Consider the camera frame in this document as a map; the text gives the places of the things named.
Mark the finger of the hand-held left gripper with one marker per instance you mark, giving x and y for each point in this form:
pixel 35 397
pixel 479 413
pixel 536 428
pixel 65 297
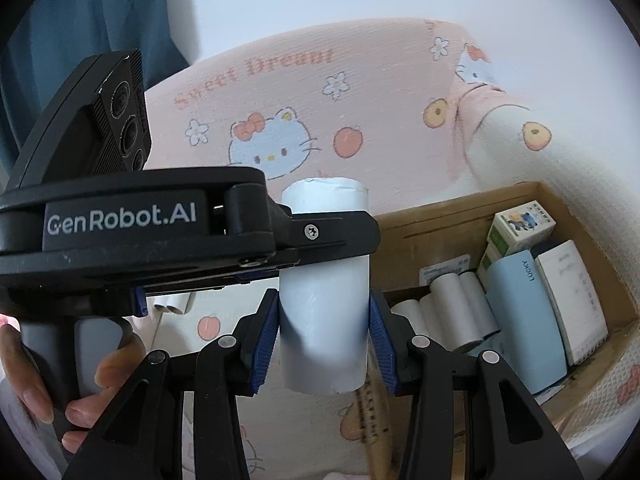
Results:
pixel 200 295
pixel 320 235

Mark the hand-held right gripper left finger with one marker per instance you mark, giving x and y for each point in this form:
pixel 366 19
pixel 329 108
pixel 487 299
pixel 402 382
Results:
pixel 262 345

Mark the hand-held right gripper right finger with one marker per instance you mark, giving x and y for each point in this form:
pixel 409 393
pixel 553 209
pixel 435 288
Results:
pixel 382 345

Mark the pile of white tubes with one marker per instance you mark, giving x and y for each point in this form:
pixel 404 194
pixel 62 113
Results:
pixel 172 305

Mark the brown cardboard box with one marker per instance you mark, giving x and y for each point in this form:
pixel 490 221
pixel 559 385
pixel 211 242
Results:
pixel 440 240

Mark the person's left hand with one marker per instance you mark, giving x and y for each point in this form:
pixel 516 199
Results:
pixel 25 375

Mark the green white carton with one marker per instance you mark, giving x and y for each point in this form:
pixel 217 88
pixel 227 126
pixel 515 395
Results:
pixel 490 265
pixel 520 230

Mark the pink cat print blanket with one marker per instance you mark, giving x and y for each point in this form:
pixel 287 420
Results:
pixel 375 110

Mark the light blue case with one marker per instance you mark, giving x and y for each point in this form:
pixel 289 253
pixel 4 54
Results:
pixel 525 330

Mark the white ribbed box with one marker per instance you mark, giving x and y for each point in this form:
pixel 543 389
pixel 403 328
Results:
pixel 570 300

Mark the dark blue curtain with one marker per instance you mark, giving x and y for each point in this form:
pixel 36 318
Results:
pixel 100 10

